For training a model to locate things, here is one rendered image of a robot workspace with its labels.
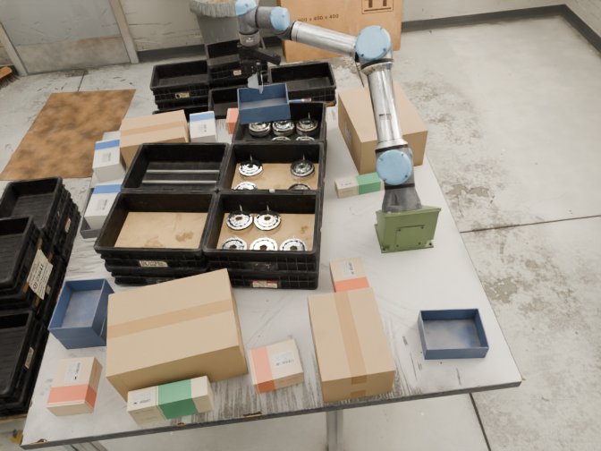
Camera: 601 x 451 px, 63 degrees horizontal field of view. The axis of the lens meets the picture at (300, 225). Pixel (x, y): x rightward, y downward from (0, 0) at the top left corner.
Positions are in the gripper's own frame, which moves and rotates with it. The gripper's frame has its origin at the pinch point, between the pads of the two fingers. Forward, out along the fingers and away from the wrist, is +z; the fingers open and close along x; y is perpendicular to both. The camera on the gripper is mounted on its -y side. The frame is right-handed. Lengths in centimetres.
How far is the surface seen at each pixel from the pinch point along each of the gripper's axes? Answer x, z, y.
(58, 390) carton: 103, 42, 72
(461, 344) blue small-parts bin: 98, 48, -60
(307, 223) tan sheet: 48, 32, -13
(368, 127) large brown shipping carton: 2.5, 21.8, -44.6
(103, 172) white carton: -4, 36, 79
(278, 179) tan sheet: 21.7, 30.3, -2.9
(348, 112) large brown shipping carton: -10.2, 20.9, -37.4
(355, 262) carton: 65, 39, -29
